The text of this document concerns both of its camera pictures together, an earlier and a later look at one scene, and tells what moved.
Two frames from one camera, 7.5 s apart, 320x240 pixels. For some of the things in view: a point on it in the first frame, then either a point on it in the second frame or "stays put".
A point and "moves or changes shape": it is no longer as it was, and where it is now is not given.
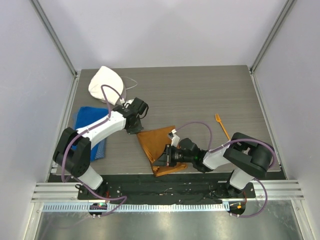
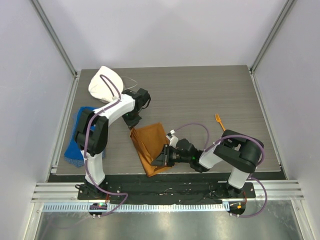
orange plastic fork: (218, 119) stays put
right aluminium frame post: (283, 15) stays put
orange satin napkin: (154, 143) moves or changes shape
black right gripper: (168, 155) stays put
